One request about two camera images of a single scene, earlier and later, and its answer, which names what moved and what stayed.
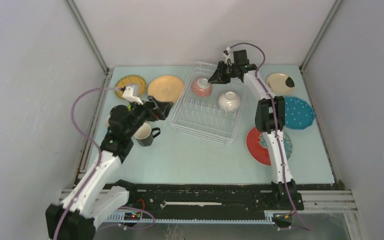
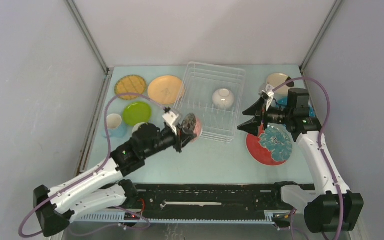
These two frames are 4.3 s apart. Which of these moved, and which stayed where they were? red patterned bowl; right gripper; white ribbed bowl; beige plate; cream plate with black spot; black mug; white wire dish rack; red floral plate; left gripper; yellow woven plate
Moved: red patterned bowl; white ribbed bowl; right gripper; left gripper
Stayed: red floral plate; yellow woven plate; beige plate; white wire dish rack; black mug; cream plate with black spot
